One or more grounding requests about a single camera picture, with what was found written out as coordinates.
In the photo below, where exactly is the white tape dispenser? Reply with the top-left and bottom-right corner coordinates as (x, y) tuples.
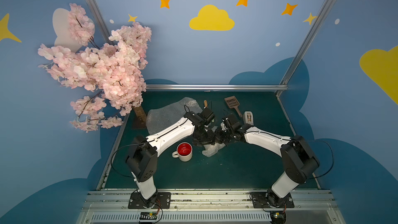
(244, 111), (254, 125)

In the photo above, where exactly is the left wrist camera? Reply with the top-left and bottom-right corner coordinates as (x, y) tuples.
(199, 107), (215, 125)

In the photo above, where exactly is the right aluminium frame post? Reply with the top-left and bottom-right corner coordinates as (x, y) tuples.
(276, 0), (337, 99)

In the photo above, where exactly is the aluminium front rail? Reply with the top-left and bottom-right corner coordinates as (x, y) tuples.
(77, 189), (345, 224)

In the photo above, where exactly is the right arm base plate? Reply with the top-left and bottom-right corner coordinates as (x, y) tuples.
(249, 191), (294, 208)

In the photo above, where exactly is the left circuit board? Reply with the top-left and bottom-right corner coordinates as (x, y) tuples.
(138, 212), (158, 223)

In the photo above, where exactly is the circuit board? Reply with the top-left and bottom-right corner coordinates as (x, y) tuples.
(270, 212), (287, 224)
(138, 212), (158, 223)

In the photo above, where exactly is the white mug red interior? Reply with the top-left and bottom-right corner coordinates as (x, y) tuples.
(172, 142), (193, 162)

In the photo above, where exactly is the brown slotted scoop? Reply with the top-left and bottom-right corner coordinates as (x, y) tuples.
(224, 96), (243, 117)

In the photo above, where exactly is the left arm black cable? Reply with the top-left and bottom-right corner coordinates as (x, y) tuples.
(110, 142), (137, 179)

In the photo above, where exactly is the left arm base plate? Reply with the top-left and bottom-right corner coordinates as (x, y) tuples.
(127, 192), (171, 209)

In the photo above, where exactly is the left aluminium frame post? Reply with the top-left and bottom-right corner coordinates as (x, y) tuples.
(85, 0), (114, 45)

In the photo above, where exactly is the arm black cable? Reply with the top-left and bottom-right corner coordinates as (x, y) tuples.
(110, 142), (137, 179)
(307, 139), (335, 180)

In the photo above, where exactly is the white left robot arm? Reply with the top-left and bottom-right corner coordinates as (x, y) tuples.
(125, 110), (215, 202)

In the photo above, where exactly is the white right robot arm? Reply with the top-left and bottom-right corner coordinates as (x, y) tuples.
(214, 124), (320, 205)

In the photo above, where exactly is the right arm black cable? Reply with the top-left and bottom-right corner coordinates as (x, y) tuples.
(307, 139), (335, 180)

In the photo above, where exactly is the right circuit board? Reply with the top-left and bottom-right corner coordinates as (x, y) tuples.
(270, 212), (287, 224)

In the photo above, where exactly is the pink cherry blossom tree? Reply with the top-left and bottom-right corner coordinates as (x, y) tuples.
(38, 3), (152, 133)

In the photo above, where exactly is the aluminium frame post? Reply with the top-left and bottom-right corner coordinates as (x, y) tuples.
(85, 0), (114, 45)
(276, 0), (337, 99)

